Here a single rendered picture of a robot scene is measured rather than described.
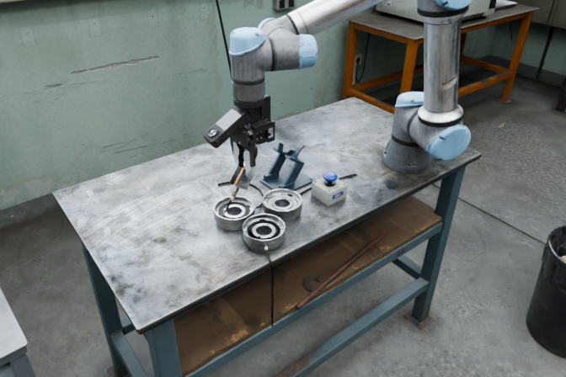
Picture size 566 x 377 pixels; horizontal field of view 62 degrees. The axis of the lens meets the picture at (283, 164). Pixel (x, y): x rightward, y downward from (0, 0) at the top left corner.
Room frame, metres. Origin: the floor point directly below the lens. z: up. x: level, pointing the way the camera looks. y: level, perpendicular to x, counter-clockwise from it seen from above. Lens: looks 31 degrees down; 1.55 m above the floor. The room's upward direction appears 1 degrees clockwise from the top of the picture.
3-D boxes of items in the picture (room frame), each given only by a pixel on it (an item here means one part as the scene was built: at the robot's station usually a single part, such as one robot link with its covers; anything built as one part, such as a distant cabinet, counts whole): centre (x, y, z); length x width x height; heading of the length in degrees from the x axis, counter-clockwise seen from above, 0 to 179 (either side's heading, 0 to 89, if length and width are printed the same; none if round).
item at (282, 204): (1.01, 0.00, 0.82); 0.10 x 0.10 x 0.04
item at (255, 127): (1.01, 0.08, 1.07); 0.09 x 0.08 x 0.12; 130
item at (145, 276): (1.23, -0.01, 0.79); 1.20 x 0.60 x 0.02; 128
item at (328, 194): (1.09, -0.14, 0.82); 0.08 x 0.07 x 0.05; 128
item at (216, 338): (1.23, -0.01, 0.40); 1.17 x 0.59 x 0.80; 128
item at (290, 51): (1.06, -0.01, 1.23); 0.11 x 0.11 x 0.08; 17
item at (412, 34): (3.52, -1.18, 0.39); 1.50 x 0.62 x 0.78; 128
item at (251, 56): (1.01, 0.08, 1.23); 0.09 x 0.08 x 0.11; 107
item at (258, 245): (0.90, 0.04, 0.82); 0.10 x 0.10 x 0.04
